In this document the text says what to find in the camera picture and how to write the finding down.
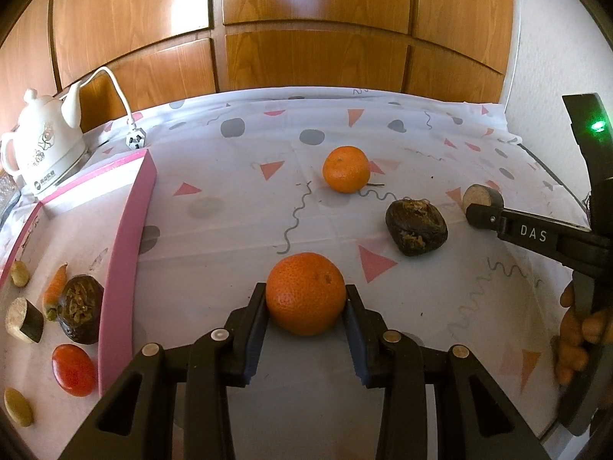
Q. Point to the patterned tissue box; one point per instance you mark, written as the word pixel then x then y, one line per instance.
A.
pixel 5 194

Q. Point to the person's right hand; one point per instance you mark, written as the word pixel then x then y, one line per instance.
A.
pixel 570 359

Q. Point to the dark passion fruit on table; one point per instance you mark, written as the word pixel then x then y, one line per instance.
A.
pixel 416 227

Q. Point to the orange mandarin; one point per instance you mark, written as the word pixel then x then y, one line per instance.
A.
pixel 306 294
pixel 346 169

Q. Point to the pink shallow tray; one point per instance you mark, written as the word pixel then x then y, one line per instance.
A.
pixel 129 249

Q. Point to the wooden panelled wardrobe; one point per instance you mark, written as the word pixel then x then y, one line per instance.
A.
pixel 311 9

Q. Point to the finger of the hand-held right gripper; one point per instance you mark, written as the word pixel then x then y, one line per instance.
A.
pixel 531 235

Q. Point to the white ceramic electric kettle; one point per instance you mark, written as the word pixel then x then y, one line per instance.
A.
pixel 43 139

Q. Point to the white patterned tablecloth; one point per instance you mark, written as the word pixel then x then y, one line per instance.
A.
pixel 431 129

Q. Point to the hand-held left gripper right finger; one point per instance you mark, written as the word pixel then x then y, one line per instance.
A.
pixel 357 340

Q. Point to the small orange carrot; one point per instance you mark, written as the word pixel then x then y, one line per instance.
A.
pixel 56 283

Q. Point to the small yellow potato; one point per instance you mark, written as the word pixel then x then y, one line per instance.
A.
pixel 19 407
pixel 19 274

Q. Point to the eggplant piece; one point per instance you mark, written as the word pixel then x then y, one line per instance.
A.
pixel 24 321

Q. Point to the dark-skinned cut yam piece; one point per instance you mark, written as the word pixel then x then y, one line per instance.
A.
pixel 479 195

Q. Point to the red tomato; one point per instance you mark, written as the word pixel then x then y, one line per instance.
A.
pixel 73 370

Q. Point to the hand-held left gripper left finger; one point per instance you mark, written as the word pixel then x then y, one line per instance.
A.
pixel 254 340

